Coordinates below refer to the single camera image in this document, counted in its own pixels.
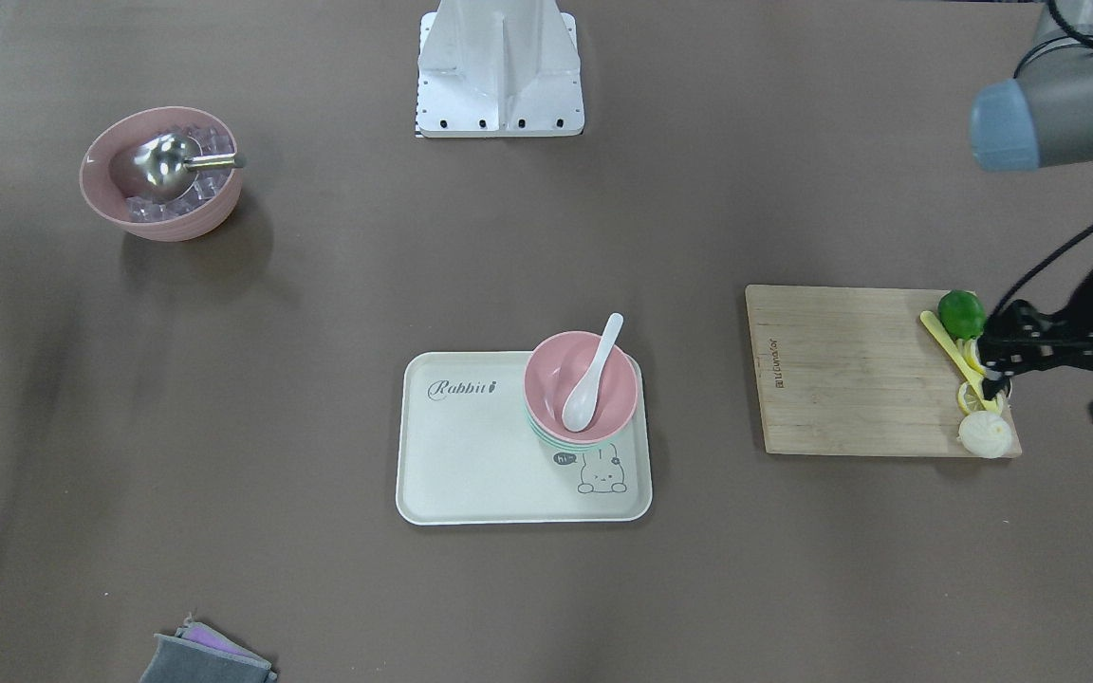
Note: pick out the white steamed bun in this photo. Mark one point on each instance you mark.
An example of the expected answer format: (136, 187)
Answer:
(985, 434)

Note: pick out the metal ice scoop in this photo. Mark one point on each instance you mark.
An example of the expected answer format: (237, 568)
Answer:
(165, 167)

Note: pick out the small pink bowl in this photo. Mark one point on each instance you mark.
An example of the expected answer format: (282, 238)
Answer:
(553, 370)

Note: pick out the cream rabbit tray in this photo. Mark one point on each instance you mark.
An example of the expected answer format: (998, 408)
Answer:
(468, 453)

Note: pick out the grey folded cloth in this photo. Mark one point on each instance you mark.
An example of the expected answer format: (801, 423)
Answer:
(197, 652)

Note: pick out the large pink bowl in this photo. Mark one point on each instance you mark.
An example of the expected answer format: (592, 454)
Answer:
(201, 209)

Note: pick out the green bowl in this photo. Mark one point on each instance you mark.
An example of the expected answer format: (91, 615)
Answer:
(562, 445)

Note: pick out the lemon slice lower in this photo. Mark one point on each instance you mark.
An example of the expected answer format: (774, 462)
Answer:
(970, 402)

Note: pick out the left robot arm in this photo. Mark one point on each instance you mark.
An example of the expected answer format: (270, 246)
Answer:
(1042, 116)

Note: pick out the wooden cutting board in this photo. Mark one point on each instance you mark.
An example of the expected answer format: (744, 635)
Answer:
(852, 371)

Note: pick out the white ceramic spoon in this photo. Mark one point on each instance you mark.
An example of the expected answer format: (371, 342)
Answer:
(580, 406)

